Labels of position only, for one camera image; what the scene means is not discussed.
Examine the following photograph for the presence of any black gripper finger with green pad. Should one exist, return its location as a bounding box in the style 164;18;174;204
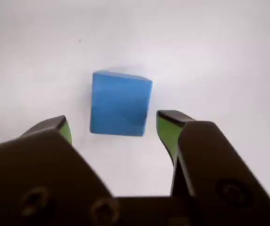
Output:
156;110;270;226
0;115;126;226

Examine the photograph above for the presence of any blue cube block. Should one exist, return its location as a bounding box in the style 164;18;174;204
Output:
89;69;154;137

